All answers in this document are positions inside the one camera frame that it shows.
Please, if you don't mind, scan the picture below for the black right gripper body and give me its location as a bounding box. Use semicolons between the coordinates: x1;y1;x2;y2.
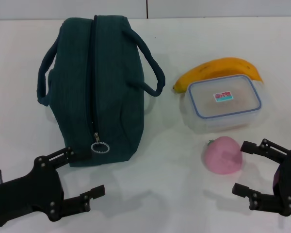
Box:
273;150;291;216

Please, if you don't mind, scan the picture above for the yellow banana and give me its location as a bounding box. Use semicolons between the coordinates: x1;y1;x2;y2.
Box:
172;57;264;94

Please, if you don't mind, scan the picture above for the dark teal insulated lunch bag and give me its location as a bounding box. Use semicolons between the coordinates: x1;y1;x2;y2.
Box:
36;14;166;168

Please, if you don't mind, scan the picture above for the clear plastic blue-rimmed food container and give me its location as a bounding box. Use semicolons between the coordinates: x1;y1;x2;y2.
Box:
183;74;266;134

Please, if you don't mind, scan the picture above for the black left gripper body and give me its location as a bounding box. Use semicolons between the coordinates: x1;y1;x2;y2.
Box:
0;155;65;230

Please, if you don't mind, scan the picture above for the pink peach toy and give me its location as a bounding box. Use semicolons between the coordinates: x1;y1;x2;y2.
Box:
202;135;242;175

